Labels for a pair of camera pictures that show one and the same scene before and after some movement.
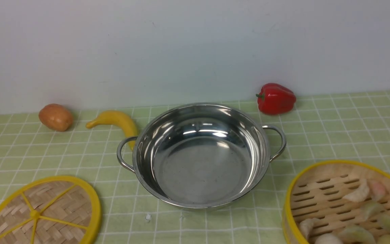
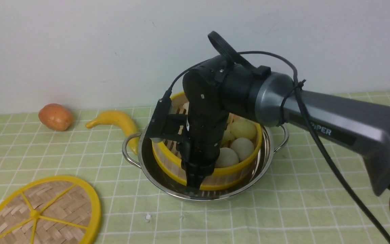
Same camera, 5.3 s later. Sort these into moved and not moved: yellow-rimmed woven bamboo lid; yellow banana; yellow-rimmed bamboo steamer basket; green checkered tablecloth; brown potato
Moved: yellow-rimmed bamboo steamer basket
Not moved: yellow-rimmed woven bamboo lid; brown potato; yellow banana; green checkered tablecloth
